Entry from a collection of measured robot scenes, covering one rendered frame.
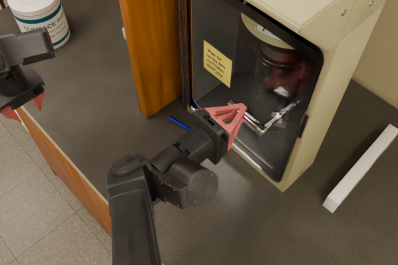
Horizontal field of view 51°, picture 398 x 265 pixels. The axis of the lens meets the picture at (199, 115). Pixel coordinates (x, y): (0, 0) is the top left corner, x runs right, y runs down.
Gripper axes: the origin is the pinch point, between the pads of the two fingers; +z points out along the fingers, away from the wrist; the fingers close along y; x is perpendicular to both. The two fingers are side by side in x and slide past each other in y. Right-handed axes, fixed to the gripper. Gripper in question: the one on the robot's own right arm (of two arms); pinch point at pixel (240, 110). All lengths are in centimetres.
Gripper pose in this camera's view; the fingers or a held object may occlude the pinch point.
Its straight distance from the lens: 76.3
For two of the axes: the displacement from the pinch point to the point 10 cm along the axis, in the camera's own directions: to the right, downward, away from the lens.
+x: -6.8, -6.0, 4.2
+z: 7.4, -5.5, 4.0
